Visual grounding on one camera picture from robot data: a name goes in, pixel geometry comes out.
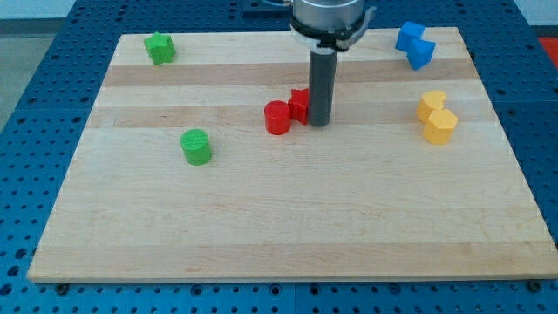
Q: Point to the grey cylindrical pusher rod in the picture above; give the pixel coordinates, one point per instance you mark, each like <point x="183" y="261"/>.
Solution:
<point x="322" y="71"/>

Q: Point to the red star block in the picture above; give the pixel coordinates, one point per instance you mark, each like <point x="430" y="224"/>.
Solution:
<point x="298" y="105"/>

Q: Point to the wooden board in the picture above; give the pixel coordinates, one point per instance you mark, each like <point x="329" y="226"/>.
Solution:
<point x="364" y="199"/>

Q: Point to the green star block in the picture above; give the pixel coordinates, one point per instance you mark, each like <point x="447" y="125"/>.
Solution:
<point x="160" y="48"/>

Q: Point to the red cylinder block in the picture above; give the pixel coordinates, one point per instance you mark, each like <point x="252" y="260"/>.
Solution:
<point x="277" y="117"/>

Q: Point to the blue cube block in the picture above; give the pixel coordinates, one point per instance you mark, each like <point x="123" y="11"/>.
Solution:
<point x="408" y="31"/>

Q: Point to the blue pentagon block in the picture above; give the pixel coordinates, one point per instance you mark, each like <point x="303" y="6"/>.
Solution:
<point x="420" y="53"/>

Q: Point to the yellow heart block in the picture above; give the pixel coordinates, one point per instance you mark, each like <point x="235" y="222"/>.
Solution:
<point x="429" y="102"/>

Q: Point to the yellow hexagon block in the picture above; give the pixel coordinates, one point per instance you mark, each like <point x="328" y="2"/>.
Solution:
<point x="439" y="126"/>

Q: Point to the green cylinder block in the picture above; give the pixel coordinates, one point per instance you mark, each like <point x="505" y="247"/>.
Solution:
<point x="195" y="147"/>

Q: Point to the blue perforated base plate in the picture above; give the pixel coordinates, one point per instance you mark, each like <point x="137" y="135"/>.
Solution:
<point x="39" y="139"/>

